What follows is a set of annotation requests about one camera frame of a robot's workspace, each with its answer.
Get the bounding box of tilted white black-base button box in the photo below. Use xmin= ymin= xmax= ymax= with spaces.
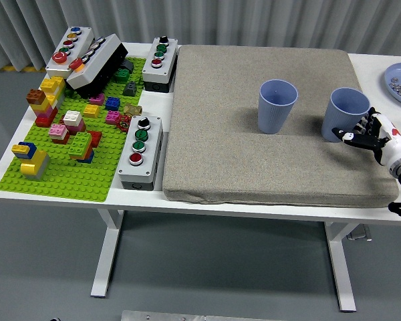
xmin=65 ymin=33 xmax=129 ymax=100

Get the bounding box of yellow blue grey brick duck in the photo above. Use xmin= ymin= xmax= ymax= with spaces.
xmin=10 ymin=141 xmax=50 ymax=181

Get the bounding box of green orange red brick stack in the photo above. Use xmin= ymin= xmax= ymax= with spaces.
xmin=68 ymin=130 xmax=103 ymax=165

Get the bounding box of yellow black floor tape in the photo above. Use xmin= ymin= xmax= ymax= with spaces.
xmin=0 ymin=65 xmax=47 ymax=73

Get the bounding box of green studded baseplate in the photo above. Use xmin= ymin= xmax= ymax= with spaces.
xmin=0 ymin=56 xmax=147 ymax=203

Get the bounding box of brown yellow red brick tower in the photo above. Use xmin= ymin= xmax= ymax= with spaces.
xmin=25 ymin=88 xmax=58 ymax=128

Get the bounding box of yellow white brick stack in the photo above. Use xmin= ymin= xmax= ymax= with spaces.
xmin=39 ymin=76 xmax=66 ymax=110

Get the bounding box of grey three-button knob box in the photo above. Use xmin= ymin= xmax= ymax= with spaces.
xmin=140 ymin=35 xmax=178 ymax=94

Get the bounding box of brass valve red handwheel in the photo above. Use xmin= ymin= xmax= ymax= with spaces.
xmin=115 ymin=103 xmax=143 ymax=132

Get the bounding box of grey-brown fabric mat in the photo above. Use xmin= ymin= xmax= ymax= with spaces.
xmin=162 ymin=45 xmax=399 ymax=209

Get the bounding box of grey four-button control box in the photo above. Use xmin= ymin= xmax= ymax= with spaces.
xmin=116 ymin=115 xmax=163 ymax=192

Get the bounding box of blue ribbed plastic cup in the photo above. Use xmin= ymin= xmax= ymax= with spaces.
xmin=321 ymin=87 xmax=372 ymax=143
xmin=257 ymin=78 xmax=299 ymax=135

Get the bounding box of white five-button control box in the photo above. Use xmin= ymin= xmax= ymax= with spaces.
xmin=45 ymin=25 xmax=95 ymax=80

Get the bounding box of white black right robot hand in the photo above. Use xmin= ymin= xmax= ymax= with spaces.
xmin=331 ymin=106 xmax=401 ymax=167

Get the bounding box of white pink brick stack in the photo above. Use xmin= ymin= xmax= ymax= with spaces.
xmin=62 ymin=110 xmax=86 ymax=134

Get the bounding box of white table leg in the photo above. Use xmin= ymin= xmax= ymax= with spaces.
xmin=90 ymin=209 xmax=124 ymax=298
xmin=323 ymin=221 xmax=357 ymax=312

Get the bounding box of pink red brick stack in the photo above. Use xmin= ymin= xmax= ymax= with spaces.
xmin=47 ymin=123 xmax=70 ymax=145

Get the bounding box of grey pleated curtain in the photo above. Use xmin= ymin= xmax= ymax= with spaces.
xmin=0 ymin=0 xmax=401 ymax=72

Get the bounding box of grey metal floor bracket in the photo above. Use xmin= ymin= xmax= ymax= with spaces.
xmin=346 ymin=224 xmax=372 ymax=241

